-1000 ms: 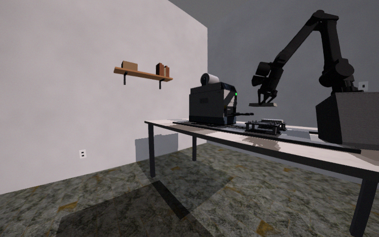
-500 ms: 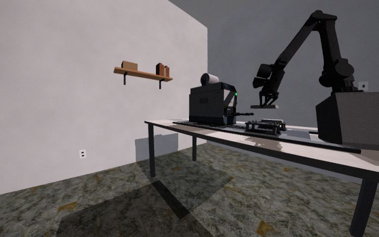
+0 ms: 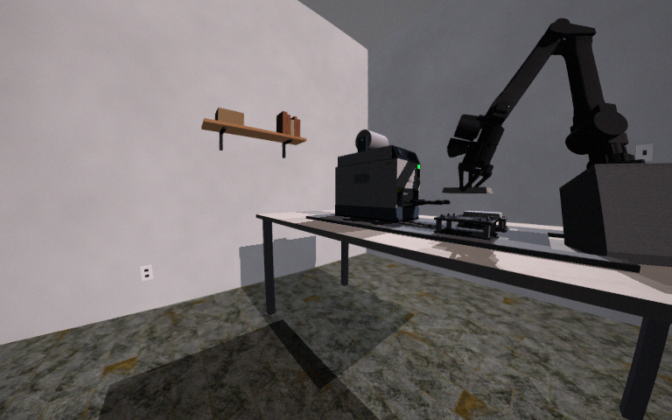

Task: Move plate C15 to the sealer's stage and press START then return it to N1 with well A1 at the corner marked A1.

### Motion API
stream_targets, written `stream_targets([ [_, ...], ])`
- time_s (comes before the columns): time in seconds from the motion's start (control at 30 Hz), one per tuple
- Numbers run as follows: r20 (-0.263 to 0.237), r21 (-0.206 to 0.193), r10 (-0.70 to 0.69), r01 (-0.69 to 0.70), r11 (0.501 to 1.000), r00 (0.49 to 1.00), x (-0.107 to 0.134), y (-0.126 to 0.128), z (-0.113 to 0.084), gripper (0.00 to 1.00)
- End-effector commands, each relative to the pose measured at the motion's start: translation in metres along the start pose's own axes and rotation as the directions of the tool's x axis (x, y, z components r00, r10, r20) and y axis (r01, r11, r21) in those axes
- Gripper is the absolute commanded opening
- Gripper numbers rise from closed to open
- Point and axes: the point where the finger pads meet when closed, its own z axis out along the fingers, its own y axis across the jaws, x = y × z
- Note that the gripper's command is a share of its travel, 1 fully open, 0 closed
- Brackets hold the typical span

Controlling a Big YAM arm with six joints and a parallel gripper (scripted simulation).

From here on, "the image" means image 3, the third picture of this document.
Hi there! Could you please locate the white multi-well plate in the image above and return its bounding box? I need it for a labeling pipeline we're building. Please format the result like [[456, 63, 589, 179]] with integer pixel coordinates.
[[463, 211, 503, 217]]

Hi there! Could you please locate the light grey cylinder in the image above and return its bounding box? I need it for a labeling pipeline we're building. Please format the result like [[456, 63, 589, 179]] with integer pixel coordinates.
[[355, 129, 389, 150]]

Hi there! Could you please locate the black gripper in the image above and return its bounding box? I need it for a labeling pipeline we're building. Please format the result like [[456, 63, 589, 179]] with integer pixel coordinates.
[[458, 143, 497, 192]]

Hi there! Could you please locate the white well plate with black square wells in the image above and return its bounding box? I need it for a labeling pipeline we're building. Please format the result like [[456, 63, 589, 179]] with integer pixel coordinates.
[[442, 187, 493, 193]]

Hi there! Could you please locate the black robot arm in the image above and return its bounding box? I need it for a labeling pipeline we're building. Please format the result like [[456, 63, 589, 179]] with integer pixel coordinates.
[[447, 18, 645, 169]]

